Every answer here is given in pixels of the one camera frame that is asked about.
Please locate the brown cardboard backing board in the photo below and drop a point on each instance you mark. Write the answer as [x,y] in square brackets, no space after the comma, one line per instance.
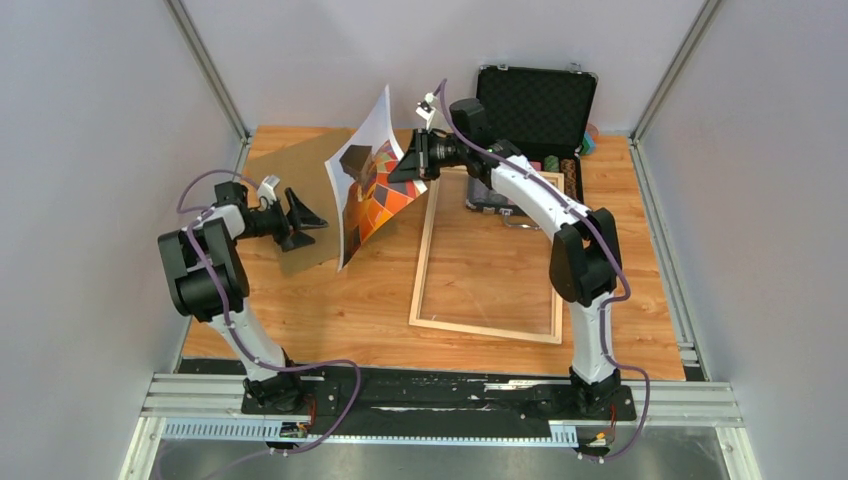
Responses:
[297,156]

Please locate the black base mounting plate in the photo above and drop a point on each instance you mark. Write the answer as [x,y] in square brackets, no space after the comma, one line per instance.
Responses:
[437,404]

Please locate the light wooden picture frame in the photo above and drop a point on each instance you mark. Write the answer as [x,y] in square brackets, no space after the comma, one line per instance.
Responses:
[487,255]

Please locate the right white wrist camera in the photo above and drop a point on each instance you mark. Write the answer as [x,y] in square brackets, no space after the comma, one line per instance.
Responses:
[428,110]

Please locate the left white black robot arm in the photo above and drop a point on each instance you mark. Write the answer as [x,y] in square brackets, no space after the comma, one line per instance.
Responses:
[207,280]

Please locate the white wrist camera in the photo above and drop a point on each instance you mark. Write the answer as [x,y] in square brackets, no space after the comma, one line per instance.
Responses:
[266,191]
[428,110]

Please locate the aluminium front rail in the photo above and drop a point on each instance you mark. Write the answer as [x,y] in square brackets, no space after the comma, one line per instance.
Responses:
[662,403]

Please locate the blue orange chip stack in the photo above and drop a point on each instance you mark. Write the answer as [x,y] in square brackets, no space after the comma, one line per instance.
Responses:
[571,170]

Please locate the colourful objects behind case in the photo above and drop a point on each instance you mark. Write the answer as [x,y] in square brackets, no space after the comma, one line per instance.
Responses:
[589,142]

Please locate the colourful balloon photo print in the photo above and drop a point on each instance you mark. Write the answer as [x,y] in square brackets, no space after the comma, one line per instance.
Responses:
[359,175]

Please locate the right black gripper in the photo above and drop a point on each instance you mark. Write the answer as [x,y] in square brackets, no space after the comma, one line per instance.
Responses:
[417,160]

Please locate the black poker chip case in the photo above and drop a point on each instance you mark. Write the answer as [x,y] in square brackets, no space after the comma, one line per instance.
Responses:
[541,111]

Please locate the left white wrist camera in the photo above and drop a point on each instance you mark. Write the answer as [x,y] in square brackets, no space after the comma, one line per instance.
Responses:
[266,191]

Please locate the green chip stack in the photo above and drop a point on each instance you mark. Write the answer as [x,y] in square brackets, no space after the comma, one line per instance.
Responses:
[551,163]

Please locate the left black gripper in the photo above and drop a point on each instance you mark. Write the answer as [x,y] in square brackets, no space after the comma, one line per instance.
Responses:
[299,219]

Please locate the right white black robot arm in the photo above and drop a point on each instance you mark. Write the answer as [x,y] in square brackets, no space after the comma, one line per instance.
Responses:
[584,267]

